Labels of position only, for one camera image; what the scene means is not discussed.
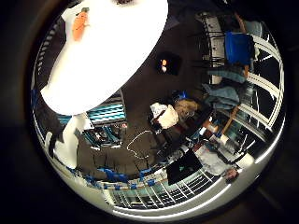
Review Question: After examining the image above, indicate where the orange carrot plush toy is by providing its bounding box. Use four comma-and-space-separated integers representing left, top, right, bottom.
71, 7, 92, 42

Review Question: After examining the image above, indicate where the teal striped panel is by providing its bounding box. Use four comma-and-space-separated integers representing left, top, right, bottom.
86, 103, 127, 124

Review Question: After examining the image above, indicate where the small black box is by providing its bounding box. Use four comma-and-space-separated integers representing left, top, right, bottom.
155, 50, 183, 77

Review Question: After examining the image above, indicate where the black monitor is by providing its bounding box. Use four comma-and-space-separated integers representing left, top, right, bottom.
165, 148, 204, 187

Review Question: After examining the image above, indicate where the person in blue jeans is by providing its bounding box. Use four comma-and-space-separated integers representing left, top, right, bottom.
201, 69, 250, 110

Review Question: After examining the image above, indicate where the wooden pole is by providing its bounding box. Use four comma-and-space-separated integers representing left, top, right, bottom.
221, 105, 242, 135

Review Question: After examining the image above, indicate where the white cable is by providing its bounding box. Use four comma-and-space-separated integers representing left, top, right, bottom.
125, 129, 155, 161

